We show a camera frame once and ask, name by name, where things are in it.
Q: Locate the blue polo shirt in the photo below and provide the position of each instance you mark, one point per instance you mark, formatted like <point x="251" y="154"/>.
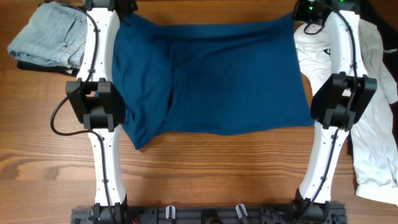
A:
<point x="208" y="78"/>

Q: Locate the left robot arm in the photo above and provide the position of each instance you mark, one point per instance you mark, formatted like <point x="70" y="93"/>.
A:
<point x="101" y="109"/>

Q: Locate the folded black garment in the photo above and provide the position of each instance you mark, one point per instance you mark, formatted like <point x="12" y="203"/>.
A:
<point x="56" y="69"/>

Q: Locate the white t-shirt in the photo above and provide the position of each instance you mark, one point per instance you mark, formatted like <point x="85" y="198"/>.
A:
<point x="376" y="175"/>

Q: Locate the black printed garment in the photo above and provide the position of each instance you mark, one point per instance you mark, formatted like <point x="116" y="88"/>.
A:
<point x="388" y="37"/>

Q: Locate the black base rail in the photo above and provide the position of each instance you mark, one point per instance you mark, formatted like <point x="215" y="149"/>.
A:
<point x="268" y="214"/>

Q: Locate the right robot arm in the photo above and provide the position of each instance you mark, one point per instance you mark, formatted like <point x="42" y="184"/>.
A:
<point x="335" y="107"/>

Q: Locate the folded light blue jeans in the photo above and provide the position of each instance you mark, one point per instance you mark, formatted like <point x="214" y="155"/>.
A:
<point x="54" y="36"/>

